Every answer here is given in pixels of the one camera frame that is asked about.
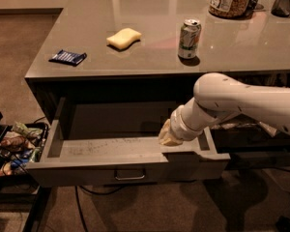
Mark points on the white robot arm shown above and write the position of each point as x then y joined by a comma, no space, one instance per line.
218,98

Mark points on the yellow sponge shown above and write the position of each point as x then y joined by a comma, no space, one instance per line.
124,38

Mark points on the green white soda can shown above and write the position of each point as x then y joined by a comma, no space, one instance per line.
189,38

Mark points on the black cart frame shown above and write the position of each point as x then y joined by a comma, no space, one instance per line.
21,193

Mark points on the black tray of snacks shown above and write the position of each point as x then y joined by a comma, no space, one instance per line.
19,144

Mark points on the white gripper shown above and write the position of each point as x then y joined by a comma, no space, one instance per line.
178,126

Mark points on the grey drawer cabinet counter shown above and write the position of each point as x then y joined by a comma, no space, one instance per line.
150,69

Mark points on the blue snack wrapper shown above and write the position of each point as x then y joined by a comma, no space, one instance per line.
68,58

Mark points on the white plastic bag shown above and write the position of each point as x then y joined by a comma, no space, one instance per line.
272,132

